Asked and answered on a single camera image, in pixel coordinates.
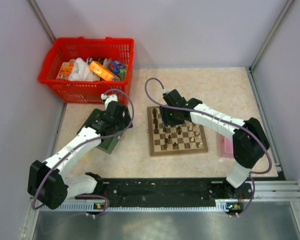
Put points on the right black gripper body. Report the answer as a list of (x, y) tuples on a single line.
[(169, 117)]

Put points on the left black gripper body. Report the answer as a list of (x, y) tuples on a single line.
[(122, 123)]

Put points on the wooden chess board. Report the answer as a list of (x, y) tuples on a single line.
[(183, 139)]

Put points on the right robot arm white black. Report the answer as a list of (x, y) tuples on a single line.
[(247, 136)]

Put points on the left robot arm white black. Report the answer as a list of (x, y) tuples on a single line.
[(48, 181)]

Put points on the dark green box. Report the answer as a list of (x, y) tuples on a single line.
[(111, 143)]

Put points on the orange snack box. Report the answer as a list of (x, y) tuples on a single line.
[(101, 71)]

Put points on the blue red package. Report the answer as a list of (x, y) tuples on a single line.
[(117, 67)]

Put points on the white plastic bag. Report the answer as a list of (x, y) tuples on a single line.
[(81, 72)]

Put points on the red plastic basket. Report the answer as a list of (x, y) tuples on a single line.
[(68, 49)]

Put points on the pink plastic box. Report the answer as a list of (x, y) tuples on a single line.
[(224, 147)]

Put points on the orange carton in basket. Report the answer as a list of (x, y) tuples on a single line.
[(65, 71)]

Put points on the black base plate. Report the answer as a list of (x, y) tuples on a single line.
[(167, 192)]

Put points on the grey cable duct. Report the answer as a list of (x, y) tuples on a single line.
[(94, 207)]

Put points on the aluminium frame rail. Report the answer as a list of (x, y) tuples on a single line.
[(268, 190)]

